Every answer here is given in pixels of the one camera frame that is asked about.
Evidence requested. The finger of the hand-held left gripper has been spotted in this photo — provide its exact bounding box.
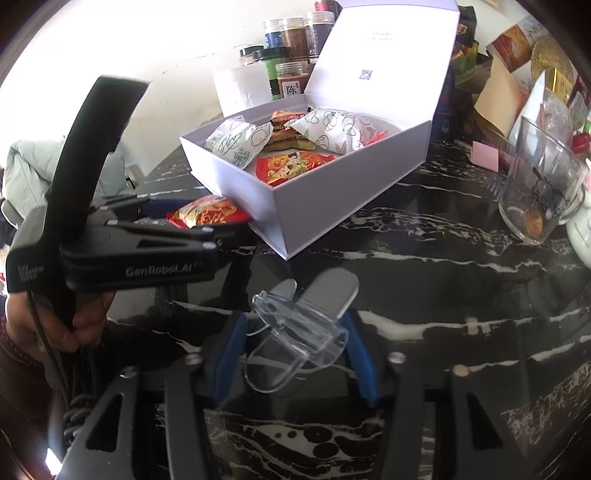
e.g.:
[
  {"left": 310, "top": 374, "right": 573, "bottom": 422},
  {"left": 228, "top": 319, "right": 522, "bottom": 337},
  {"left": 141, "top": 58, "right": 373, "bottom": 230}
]
[
  {"left": 91, "top": 195, "right": 186, "bottom": 219},
  {"left": 107, "top": 220, "right": 251, "bottom": 253}
]

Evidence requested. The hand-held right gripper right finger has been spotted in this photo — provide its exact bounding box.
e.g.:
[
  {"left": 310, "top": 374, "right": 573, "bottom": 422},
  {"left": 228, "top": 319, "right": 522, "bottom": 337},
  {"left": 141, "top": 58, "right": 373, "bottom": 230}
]
[{"left": 345, "top": 309, "right": 525, "bottom": 480}]

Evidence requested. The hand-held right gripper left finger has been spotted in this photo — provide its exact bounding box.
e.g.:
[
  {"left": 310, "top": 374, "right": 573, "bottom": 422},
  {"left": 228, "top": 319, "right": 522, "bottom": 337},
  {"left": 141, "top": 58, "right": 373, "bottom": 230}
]
[{"left": 60, "top": 313, "right": 249, "bottom": 480}]

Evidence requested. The red cartoon candy packet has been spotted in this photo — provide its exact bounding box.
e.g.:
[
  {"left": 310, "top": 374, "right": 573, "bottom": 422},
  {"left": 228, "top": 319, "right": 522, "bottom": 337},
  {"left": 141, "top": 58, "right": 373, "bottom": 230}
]
[
  {"left": 166, "top": 196, "right": 252, "bottom": 229},
  {"left": 256, "top": 154, "right": 335, "bottom": 185}
]

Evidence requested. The clear acrylic stand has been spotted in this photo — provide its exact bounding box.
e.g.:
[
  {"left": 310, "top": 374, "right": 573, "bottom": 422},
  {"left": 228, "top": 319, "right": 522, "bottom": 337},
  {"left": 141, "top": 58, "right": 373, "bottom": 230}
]
[{"left": 245, "top": 270, "right": 361, "bottom": 393}]

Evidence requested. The white bread-print snack packet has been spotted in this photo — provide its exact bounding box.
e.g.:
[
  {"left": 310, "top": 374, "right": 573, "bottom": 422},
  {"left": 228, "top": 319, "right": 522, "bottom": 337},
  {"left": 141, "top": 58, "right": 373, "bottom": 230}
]
[
  {"left": 288, "top": 108, "right": 384, "bottom": 153},
  {"left": 205, "top": 117, "right": 273, "bottom": 167}
]

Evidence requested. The gold snack packet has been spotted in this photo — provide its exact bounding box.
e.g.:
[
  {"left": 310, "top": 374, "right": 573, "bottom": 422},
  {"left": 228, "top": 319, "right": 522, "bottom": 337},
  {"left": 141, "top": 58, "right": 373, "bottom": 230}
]
[{"left": 268, "top": 111, "right": 315, "bottom": 151}]

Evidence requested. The white gift box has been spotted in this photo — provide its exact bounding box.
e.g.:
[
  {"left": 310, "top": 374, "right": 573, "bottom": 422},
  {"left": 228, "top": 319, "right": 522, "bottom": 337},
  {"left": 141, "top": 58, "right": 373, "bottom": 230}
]
[{"left": 180, "top": 0, "right": 460, "bottom": 261}]

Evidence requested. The person's left forearm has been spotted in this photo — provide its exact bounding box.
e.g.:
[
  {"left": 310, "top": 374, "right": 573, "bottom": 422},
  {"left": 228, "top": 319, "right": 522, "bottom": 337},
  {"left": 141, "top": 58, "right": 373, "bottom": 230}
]
[{"left": 0, "top": 342, "right": 51, "bottom": 416}]

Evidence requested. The person's left hand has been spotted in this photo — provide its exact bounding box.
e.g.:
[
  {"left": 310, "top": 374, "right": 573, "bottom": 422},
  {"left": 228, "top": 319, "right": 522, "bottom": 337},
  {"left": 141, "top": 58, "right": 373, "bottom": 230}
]
[{"left": 6, "top": 291, "right": 117, "bottom": 357}]

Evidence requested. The light blue jacket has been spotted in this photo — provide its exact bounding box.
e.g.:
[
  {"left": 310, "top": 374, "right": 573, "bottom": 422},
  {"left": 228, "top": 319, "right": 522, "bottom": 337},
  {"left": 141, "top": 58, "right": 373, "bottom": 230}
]
[{"left": 0, "top": 138, "right": 125, "bottom": 217}]

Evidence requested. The toilet paper roll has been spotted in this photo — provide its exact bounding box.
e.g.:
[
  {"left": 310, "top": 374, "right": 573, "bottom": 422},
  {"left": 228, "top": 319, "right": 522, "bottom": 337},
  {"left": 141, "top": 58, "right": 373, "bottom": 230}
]
[{"left": 213, "top": 65, "right": 273, "bottom": 116}]

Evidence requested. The green label jar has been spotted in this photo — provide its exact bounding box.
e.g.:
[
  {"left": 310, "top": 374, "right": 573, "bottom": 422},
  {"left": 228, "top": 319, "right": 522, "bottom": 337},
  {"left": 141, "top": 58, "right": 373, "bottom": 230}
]
[{"left": 254, "top": 48, "right": 291, "bottom": 100}]

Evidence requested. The white label jar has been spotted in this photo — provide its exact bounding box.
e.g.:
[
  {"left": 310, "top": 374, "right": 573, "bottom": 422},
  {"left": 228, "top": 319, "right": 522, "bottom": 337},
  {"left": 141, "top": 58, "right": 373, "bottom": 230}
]
[{"left": 277, "top": 62, "right": 310, "bottom": 97}]

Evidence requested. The brown label jar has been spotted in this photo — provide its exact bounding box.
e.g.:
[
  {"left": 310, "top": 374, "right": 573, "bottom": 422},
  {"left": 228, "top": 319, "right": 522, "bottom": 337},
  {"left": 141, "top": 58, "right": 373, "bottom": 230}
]
[{"left": 281, "top": 18, "right": 308, "bottom": 58}]

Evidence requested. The dark label jar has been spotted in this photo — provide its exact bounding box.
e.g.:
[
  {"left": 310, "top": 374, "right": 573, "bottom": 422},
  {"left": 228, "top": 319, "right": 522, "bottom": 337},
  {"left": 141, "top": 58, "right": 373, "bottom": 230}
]
[{"left": 305, "top": 11, "right": 335, "bottom": 61}]

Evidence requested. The pink note pad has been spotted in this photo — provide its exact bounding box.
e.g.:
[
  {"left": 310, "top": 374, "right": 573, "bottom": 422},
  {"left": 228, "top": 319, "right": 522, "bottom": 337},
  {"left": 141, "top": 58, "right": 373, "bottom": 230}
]
[{"left": 471, "top": 141, "right": 502, "bottom": 171}]

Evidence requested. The glass mug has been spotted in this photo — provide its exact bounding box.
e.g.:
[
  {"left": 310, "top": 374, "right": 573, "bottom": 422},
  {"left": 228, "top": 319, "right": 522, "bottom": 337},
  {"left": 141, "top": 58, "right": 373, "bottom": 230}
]
[{"left": 499, "top": 115, "right": 589, "bottom": 245}]

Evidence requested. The white cartoon bottle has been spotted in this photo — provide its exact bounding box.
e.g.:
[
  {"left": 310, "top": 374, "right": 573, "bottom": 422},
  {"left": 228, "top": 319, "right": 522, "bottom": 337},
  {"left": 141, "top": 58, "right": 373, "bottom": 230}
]
[{"left": 566, "top": 157, "right": 591, "bottom": 268}]

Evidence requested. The dark packaging box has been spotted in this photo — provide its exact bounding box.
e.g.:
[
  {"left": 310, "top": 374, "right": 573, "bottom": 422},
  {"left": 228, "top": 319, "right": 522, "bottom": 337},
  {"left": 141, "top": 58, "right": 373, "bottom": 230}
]
[{"left": 434, "top": 7, "right": 492, "bottom": 146}]

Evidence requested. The brown paper bag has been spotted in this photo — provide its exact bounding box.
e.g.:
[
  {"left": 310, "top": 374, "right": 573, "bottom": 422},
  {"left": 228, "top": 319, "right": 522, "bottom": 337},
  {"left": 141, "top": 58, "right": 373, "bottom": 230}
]
[{"left": 475, "top": 58, "right": 529, "bottom": 134}]

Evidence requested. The gold box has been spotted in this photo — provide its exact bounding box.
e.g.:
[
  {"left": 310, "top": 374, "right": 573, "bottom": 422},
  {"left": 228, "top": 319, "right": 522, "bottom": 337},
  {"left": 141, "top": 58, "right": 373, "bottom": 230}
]
[{"left": 547, "top": 69, "right": 578, "bottom": 100}]

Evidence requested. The black cable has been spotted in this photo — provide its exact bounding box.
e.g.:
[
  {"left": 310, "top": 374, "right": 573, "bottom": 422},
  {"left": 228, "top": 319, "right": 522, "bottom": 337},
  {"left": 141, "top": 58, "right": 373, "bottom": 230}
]
[{"left": 28, "top": 293, "right": 93, "bottom": 444}]

